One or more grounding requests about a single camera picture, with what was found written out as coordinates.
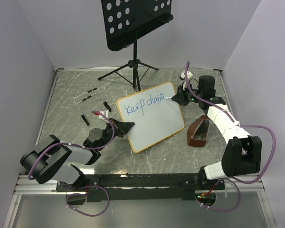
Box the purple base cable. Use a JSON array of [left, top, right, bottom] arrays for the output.
[[65, 185, 110, 217], [198, 178, 242, 212]]

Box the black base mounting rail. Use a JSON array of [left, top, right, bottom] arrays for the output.
[[56, 170, 225, 202]]

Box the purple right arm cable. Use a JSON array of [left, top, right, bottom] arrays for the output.
[[184, 61, 276, 185]]

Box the black perforated music stand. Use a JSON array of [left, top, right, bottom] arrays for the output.
[[98, 0, 173, 91]]

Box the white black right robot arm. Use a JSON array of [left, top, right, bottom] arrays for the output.
[[171, 76, 262, 189]]

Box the brown whiteboard eraser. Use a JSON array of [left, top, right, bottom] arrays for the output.
[[187, 115, 210, 148]]

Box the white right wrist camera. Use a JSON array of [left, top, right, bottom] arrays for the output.
[[179, 71, 193, 92]]

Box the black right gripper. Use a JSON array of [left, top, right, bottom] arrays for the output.
[[171, 82, 203, 106]]

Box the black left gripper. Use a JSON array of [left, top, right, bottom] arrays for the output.
[[97, 117, 135, 150]]

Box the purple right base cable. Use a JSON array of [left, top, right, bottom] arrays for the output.
[[198, 178, 242, 212]]

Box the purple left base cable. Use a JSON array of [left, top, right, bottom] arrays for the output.
[[65, 185, 110, 217]]

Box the orange framed whiteboard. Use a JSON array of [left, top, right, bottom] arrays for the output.
[[116, 82, 185, 153]]

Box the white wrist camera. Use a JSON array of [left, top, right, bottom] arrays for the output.
[[95, 109, 109, 122], [179, 71, 193, 92]]

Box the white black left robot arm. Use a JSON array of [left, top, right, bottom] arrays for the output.
[[20, 118, 135, 191]]

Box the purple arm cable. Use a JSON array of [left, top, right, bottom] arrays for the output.
[[27, 110, 115, 180], [184, 61, 276, 185]]

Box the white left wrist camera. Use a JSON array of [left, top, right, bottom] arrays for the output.
[[95, 109, 109, 122]]

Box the wire whiteboard easel stand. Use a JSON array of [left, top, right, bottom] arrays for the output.
[[73, 87, 112, 126]]

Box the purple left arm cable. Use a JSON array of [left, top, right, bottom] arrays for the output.
[[27, 110, 115, 180]]

